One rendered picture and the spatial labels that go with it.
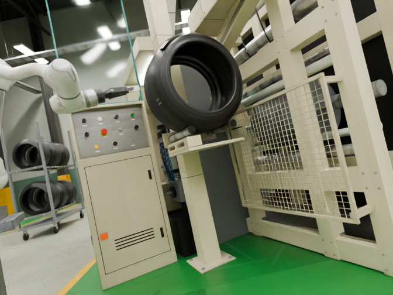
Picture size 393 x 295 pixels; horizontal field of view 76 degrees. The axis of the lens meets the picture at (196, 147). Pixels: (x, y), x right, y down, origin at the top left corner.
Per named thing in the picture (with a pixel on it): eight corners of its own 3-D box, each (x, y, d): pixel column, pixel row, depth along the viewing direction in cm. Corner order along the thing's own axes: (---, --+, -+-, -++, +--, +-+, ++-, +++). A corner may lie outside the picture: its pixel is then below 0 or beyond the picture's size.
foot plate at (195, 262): (186, 261, 186) (185, 259, 186) (217, 249, 197) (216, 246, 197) (201, 274, 162) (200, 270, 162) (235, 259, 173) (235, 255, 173)
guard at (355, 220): (242, 206, 192) (222, 118, 195) (244, 205, 192) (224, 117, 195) (358, 224, 110) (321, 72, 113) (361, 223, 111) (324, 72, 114)
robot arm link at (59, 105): (89, 113, 130) (85, 96, 119) (56, 121, 123) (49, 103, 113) (82, 99, 134) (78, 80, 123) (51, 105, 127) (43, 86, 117)
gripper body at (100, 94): (93, 87, 126) (111, 83, 130) (93, 92, 134) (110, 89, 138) (98, 101, 126) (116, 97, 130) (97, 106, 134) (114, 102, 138)
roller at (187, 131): (169, 136, 170) (175, 136, 171) (169, 142, 169) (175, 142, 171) (188, 125, 138) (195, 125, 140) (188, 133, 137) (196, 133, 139)
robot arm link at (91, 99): (81, 93, 132) (93, 91, 134) (87, 110, 132) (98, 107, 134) (81, 88, 124) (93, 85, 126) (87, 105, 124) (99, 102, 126)
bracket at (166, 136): (164, 148, 170) (161, 134, 170) (214, 139, 187) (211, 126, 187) (166, 147, 167) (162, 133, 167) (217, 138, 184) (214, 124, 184)
